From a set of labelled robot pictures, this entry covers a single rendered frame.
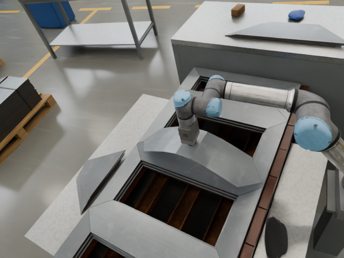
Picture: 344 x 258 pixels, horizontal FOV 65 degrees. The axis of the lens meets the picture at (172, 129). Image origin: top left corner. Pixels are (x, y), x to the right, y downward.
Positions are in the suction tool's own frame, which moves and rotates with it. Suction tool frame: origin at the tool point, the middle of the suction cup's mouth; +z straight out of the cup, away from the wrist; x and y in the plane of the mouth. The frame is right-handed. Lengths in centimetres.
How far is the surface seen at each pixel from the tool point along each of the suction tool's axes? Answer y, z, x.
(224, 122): -33.8, 18.8, 5.9
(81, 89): -124, 101, -219
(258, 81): -72, 16, 18
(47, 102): -85, 91, -238
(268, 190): 3.6, 19.5, 37.3
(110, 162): 9, 23, -53
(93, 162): 12, 23, -64
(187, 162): 1.0, 16.0, -4.9
